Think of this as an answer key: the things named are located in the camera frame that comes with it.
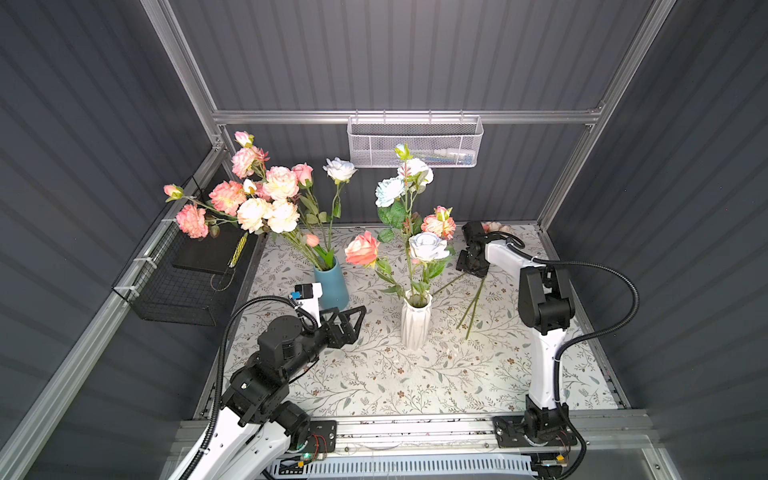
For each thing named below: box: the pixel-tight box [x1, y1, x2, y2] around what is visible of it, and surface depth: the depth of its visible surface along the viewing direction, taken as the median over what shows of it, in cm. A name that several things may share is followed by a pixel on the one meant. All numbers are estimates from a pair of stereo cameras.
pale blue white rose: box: [409, 232, 450, 301], surface depth 62 cm
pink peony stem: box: [263, 166, 299, 201], surface depth 65 cm
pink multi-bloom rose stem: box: [232, 131, 271, 184], surface depth 63 cm
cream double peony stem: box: [236, 198, 324, 271], surface depth 65 cm
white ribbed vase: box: [401, 289, 433, 351], surface depth 76 cm
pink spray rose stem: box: [164, 184, 238, 239], surface depth 63 cm
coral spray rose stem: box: [421, 206, 457, 240], surface depth 64 cm
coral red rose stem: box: [345, 231, 410, 304], surface depth 57 cm
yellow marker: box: [228, 232, 249, 268], surface depth 77 cm
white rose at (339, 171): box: [323, 157, 357, 251], surface depth 74 cm
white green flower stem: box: [375, 143, 434, 290], surface depth 64 cm
